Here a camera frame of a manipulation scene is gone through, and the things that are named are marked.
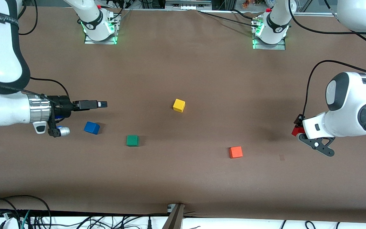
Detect blue wooden block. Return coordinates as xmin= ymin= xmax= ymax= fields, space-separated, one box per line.
xmin=84 ymin=121 xmax=101 ymax=135

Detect orange wooden block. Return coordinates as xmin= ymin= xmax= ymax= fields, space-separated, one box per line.
xmin=229 ymin=146 xmax=243 ymax=159

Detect yellow wooden block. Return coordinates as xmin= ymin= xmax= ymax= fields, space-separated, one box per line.
xmin=173 ymin=99 xmax=186 ymax=113

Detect brown paper table cover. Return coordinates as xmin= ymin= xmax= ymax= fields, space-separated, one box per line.
xmin=0 ymin=6 xmax=366 ymax=223

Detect black right camera mount bracket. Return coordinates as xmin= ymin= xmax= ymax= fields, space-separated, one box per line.
xmin=47 ymin=118 xmax=60 ymax=138

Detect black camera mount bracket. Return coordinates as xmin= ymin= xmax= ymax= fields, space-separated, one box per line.
xmin=298 ymin=134 xmax=336 ymax=157
xmin=47 ymin=118 xmax=60 ymax=138

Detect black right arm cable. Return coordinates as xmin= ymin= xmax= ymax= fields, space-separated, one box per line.
xmin=18 ymin=0 xmax=71 ymax=104

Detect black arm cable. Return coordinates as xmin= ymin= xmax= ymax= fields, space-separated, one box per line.
xmin=288 ymin=0 xmax=366 ymax=117
xmin=18 ymin=0 xmax=71 ymax=104

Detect black left camera mount bracket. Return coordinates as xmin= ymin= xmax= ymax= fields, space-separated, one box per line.
xmin=298 ymin=134 xmax=336 ymax=157

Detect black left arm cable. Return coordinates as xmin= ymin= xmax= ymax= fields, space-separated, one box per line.
xmin=288 ymin=0 xmax=366 ymax=117

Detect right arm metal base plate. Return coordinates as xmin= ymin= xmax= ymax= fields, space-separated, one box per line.
xmin=84 ymin=13 xmax=119 ymax=45

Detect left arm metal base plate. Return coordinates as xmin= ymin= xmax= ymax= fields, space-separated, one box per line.
xmin=252 ymin=17 xmax=287 ymax=50

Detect black looping floor cable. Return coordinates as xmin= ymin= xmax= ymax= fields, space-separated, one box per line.
xmin=0 ymin=195 xmax=52 ymax=229

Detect black base power cable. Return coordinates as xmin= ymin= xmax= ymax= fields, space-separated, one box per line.
xmin=232 ymin=9 xmax=260 ymax=21
xmin=197 ymin=10 xmax=260 ymax=28

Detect teal cable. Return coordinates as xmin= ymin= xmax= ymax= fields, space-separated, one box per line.
xmin=20 ymin=210 xmax=31 ymax=229

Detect tangled black floor cables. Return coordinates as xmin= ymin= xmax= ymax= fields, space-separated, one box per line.
xmin=30 ymin=215 xmax=159 ymax=229

